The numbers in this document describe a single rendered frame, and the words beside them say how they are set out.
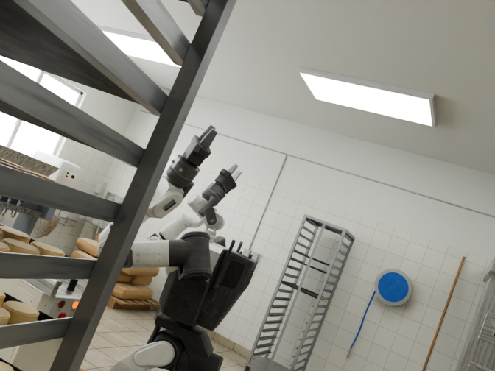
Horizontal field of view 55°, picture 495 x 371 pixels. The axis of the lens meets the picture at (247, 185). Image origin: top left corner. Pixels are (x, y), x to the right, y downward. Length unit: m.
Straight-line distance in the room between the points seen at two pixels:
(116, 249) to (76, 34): 0.32
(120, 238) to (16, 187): 0.22
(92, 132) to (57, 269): 0.19
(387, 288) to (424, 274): 0.44
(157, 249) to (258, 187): 4.79
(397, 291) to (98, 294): 4.96
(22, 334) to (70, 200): 0.18
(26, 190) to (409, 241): 5.35
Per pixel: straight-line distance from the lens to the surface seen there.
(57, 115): 0.57
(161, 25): 0.70
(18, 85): 0.52
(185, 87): 0.75
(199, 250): 1.60
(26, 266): 0.63
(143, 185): 0.73
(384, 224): 5.81
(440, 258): 5.71
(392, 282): 5.57
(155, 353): 1.84
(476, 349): 4.66
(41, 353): 2.32
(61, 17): 0.54
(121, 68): 0.64
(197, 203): 2.12
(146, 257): 1.60
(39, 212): 2.95
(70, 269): 0.71
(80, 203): 0.66
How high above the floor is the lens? 1.36
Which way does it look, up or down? 6 degrees up
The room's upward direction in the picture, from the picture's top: 22 degrees clockwise
